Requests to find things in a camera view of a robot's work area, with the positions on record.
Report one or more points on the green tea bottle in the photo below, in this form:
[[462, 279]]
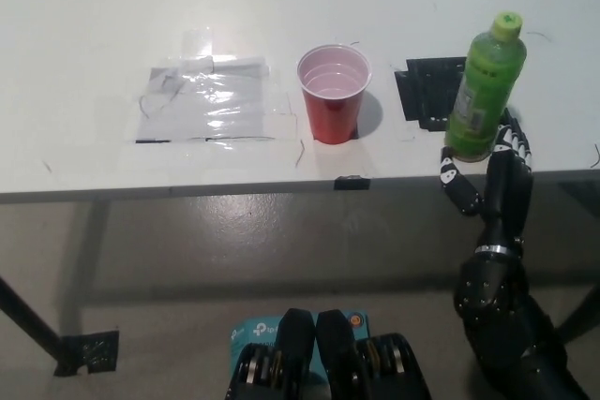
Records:
[[485, 91]]

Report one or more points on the teal router box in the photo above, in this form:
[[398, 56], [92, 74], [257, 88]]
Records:
[[255, 330]]

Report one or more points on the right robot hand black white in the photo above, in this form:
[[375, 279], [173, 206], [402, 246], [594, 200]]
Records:
[[508, 194]]

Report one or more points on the short black tape strip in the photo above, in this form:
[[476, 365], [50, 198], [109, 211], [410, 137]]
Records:
[[350, 182]]

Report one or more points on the taped clear plastic sheet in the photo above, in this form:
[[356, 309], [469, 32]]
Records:
[[206, 105]]

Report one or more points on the red plastic cup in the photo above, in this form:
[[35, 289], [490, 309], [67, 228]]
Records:
[[330, 105]]

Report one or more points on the large black tape patch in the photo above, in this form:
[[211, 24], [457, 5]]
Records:
[[426, 91]]

